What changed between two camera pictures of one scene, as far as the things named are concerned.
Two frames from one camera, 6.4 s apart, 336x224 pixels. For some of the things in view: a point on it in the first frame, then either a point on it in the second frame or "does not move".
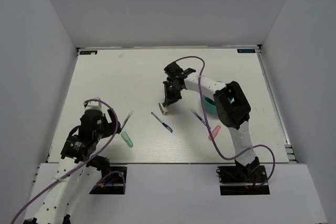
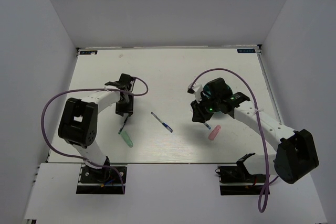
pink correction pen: [214, 131] does not move
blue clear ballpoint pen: [170, 129] does not move
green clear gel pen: [127, 118] does not move
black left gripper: [111, 127] → [119, 110]
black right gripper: [170, 98] → [199, 114]
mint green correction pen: [127, 138] does not move
